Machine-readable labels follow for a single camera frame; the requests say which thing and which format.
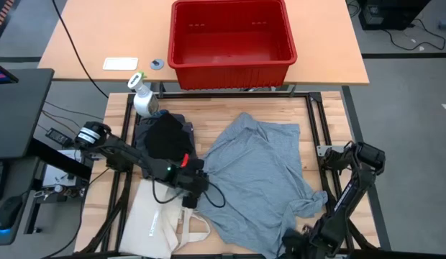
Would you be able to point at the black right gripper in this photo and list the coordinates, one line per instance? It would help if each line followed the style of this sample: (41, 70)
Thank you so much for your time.
(305, 248)

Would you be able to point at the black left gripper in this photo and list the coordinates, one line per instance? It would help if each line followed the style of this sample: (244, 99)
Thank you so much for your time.
(190, 178)

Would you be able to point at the black garment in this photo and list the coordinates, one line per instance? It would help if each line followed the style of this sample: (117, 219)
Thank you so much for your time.
(169, 136)

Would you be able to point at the small light grey cloth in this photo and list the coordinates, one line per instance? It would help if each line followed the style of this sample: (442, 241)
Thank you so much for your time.
(255, 172)

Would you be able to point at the dark grey garment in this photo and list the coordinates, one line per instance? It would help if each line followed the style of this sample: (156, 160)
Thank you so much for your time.
(140, 133)

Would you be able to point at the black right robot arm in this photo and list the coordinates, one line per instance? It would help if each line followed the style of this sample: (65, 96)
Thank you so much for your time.
(352, 190)

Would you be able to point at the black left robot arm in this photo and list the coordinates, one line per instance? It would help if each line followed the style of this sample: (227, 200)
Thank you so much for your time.
(126, 153)

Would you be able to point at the red plastic laundry bin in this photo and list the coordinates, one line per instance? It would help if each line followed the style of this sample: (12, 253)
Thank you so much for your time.
(230, 75)

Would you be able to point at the white canvas tote bag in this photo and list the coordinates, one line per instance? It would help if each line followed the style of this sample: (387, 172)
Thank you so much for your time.
(144, 223)

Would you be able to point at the white spray bottle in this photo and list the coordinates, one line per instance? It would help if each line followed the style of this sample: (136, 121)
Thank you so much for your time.
(145, 102)

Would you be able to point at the white rectangular pad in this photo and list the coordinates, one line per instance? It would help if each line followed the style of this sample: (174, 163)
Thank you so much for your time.
(120, 63)

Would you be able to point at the black power adapter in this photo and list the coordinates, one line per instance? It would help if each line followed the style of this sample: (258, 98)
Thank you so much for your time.
(57, 136)

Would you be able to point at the light orange desk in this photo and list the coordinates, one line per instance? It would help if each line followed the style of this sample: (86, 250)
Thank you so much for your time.
(118, 32)

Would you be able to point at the dark grey flat panel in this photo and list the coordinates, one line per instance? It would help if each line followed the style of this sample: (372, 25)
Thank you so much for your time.
(18, 115)

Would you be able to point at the black computer mouse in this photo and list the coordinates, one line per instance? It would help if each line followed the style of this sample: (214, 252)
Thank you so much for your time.
(9, 212)

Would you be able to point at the grey workstation desk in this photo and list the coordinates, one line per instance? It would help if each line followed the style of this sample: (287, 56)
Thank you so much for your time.
(14, 237)

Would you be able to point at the computer monitor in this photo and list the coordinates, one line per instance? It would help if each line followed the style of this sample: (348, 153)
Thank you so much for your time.
(0, 76)

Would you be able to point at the orange black striped strip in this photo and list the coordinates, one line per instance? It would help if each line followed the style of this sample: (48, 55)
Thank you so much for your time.
(3, 14)

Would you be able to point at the black computer case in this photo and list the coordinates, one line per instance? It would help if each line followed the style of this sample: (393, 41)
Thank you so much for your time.
(392, 14)

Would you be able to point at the black aluminium rig frame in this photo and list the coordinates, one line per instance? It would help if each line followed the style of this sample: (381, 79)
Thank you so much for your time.
(316, 108)

